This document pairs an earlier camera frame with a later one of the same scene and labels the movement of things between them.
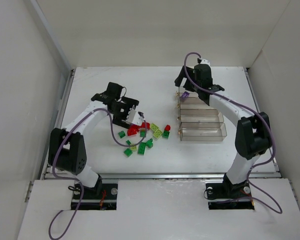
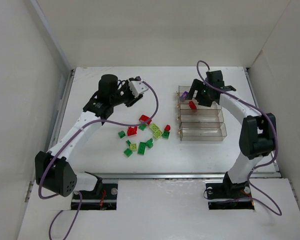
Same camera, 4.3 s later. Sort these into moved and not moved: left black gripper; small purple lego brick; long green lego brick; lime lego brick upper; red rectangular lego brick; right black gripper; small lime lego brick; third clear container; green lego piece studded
Moved: red rectangular lego brick; right black gripper; left black gripper
Not moved: lime lego brick upper; third clear container; long green lego brick; small lime lego brick; green lego piece studded; small purple lego brick
